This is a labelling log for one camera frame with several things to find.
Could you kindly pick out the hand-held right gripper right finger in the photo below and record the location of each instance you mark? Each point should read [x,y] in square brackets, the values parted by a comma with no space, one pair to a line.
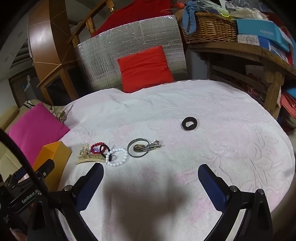
[211,185]

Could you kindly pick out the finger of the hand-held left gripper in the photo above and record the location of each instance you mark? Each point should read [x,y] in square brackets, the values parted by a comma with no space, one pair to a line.
[19,174]
[45,169]

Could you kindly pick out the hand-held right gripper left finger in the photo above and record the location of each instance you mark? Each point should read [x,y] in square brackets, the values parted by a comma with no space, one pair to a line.
[92,183]

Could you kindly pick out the orange box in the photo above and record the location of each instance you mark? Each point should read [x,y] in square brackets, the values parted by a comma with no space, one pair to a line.
[60,153]

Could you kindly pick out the cream hair claw clip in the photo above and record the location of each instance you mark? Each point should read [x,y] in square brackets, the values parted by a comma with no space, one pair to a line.
[89,158]

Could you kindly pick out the purple hair ornament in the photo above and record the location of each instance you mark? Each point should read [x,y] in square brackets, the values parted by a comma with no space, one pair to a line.
[96,151]

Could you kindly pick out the pink cushion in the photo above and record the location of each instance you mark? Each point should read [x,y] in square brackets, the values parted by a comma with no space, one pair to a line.
[37,129]

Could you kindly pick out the silver metal bangle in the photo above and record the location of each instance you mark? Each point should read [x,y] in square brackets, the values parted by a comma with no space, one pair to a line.
[136,156]

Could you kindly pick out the leaf patterned cloth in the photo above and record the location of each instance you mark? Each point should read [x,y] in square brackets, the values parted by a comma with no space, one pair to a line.
[61,114]

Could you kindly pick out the gold brooch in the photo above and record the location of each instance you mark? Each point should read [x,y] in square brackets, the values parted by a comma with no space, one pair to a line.
[138,147]

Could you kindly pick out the beige leather sofa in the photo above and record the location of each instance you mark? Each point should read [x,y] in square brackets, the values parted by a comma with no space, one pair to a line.
[9,115]

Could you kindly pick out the silver metal clip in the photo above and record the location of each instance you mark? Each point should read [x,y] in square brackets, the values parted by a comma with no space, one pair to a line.
[152,144]

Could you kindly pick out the white textured blanket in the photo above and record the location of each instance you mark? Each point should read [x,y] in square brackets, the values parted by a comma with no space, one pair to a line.
[208,104]

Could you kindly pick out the red bag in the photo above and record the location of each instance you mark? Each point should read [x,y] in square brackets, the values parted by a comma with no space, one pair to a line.
[289,103]

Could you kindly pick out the white air vent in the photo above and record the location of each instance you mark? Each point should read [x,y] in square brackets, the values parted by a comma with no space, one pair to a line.
[19,56]

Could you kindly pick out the silver foil mat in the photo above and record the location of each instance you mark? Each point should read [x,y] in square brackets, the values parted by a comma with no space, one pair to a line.
[99,58]

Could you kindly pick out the red cushion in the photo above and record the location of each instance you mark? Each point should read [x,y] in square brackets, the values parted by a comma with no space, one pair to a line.
[145,69]

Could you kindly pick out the brown wooden cabinet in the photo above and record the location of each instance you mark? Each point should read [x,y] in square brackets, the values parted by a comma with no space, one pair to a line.
[44,34]

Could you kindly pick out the wooden table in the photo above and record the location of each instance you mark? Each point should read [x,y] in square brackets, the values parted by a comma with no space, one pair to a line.
[231,49]

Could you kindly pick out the wooden chair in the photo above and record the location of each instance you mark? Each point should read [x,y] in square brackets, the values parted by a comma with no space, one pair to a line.
[91,25]

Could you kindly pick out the white patterned box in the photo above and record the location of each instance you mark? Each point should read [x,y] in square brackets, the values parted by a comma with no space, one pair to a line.
[248,39]

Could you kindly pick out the wicker basket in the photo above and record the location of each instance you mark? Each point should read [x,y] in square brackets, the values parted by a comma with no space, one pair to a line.
[210,30]

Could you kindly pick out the teal cardboard box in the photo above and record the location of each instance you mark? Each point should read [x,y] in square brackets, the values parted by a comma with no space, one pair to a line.
[259,29]

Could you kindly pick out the blue cloth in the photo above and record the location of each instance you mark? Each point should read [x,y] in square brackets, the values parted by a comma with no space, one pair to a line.
[190,16]

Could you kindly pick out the red cloth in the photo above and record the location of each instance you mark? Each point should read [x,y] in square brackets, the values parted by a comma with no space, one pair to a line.
[129,14]

